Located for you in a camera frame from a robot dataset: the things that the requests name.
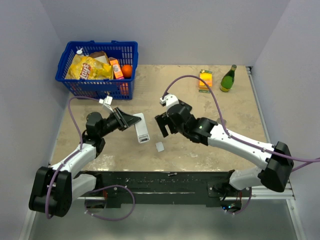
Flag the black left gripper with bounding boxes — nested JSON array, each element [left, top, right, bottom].
[[99, 107, 141, 138]]

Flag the white remote control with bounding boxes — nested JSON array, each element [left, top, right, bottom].
[[134, 113, 150, 144]]

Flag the white battery cover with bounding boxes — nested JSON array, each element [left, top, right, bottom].
[[155, 142, 165, 152]]

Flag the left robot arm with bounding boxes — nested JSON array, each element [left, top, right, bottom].
[[28, 108, 143, 218]]

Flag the grey remote control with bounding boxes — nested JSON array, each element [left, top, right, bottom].
[[216, 118, 227, 125]]

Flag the orange juice carton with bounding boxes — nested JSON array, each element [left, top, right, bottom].
[[108, 57, 124, 80]]

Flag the yellow orange sponge pack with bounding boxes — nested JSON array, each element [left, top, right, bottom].
[[198, 69, 213, 93]]

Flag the orange fruit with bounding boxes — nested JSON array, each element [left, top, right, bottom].
[[121, 64, 133, 78]]

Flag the green glass bottle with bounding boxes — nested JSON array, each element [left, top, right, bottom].
[[219, 64, 237, 92]]

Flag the blue plastic shopping basket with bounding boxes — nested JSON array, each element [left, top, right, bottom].
[[55, 40, 139, 100]]

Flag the brown bread bag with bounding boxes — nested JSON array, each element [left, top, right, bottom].
[[89, 51, 110, 65]]

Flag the yellow chips bag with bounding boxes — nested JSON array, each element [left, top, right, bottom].
[[65, 55, 114, 80]]

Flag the white bottle cap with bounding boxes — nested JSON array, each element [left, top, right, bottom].
[[76, 48, 84, 56]]

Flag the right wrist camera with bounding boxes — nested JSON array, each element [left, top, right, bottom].
[[159, 93, 179, 110]]

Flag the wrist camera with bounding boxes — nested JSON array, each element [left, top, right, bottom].
[[98, 95, 114, 114], [159, 93, 179, 110]]

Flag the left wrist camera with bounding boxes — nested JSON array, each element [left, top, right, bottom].
[[98, 95, 114, 114]]

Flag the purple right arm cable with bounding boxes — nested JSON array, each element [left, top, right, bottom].
[[161, 74, 320, 173]]

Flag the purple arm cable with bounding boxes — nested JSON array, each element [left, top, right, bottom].
[[161, 74, 320, 173], [45, 96, 102, 220]]

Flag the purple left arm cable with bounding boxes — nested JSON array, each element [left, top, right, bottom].
[[45, 96, 102, 220]]

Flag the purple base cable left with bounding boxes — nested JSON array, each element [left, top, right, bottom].
[[84, 185, 138, 223]]

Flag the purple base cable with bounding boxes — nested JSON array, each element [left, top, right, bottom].
[[223, 186, 253, 215], [84, 185, 138, 223]]

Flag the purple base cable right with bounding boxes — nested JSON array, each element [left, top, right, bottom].
[[223, 186, 253, 215]]

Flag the aluminium rail frame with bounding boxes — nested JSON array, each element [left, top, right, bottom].
[[25, 64, 297, 240]]

